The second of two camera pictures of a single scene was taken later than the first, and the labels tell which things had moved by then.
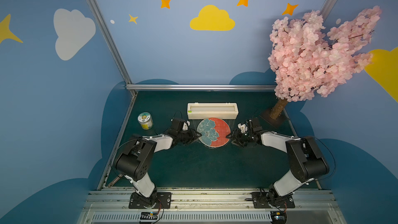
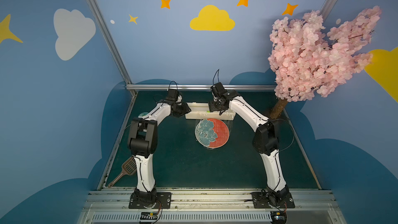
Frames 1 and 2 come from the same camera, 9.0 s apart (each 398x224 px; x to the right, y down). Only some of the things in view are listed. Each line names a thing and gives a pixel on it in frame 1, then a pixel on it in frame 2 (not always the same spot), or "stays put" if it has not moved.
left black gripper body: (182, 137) -> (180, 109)
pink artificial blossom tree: (306, 60) stays put
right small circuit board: (278, 217) stays put
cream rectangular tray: (199, 111) stays put
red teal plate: (213, 133) stays put
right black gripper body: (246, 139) -> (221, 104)
